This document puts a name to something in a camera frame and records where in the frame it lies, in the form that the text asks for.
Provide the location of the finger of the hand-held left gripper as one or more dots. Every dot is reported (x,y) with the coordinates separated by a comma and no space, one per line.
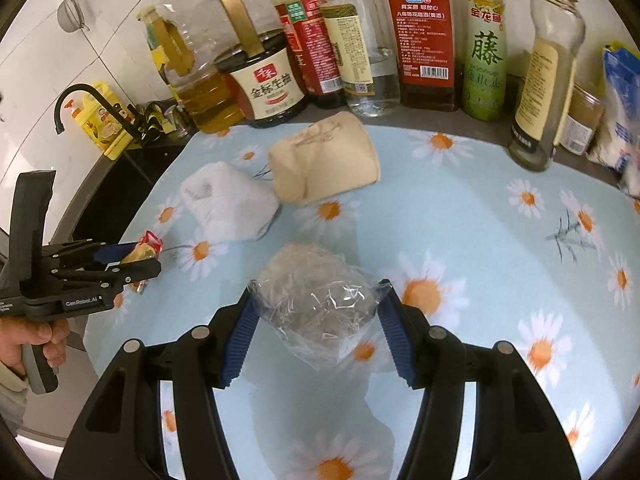
(110,256)
(135,270)

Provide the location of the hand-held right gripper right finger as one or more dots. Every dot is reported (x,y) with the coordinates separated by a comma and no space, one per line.
(397,335)

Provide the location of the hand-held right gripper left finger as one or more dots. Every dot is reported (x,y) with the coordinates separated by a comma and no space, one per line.
(240,340)

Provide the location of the red yellow snack wrapper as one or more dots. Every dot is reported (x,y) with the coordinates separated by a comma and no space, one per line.
(150,247)

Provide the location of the clear bag with grey wad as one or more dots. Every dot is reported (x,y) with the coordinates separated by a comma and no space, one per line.
(310,300)

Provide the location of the person's left forearm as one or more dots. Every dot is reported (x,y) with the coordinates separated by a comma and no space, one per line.
(7,395)

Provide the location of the person's left hand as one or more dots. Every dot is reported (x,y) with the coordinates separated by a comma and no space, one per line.
(20,337)

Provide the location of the black kitchen sink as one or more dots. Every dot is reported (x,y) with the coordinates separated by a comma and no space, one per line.
(125,185)

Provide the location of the blue daisy print tablecloth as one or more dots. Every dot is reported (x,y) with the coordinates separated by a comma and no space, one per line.
(475,260)

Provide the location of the white crumpled tissue wad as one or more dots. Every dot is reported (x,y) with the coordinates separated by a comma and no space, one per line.
(225,205)

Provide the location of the yellow dish soap bottle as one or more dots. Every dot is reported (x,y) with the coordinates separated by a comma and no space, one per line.
(100,127)

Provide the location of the black kitchen faucet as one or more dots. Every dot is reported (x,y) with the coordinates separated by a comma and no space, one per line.
(80,90)

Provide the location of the green yellow label oil bottle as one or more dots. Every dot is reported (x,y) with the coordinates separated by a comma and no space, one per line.
(160,40)

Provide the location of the metal mesh strainer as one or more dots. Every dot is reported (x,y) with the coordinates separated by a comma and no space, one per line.
(70,10)

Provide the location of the dark soy sauce bottle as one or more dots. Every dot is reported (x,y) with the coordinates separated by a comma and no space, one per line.
(270,90)

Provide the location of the small glass jar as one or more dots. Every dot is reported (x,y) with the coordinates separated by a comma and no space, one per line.
(582,120)

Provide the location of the dark bottle with red label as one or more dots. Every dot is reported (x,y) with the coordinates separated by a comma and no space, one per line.
(320,50)

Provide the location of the clear bottle with beige label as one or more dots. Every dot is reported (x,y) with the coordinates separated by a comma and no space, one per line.
(355,50)

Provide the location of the clear bottle with gold cap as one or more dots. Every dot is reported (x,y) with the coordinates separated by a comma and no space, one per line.
(542,85)

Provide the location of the rice wine bottle red label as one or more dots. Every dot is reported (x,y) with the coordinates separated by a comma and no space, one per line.
(425,40)

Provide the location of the blue white food bag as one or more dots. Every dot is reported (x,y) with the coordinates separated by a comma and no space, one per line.
(620,110)

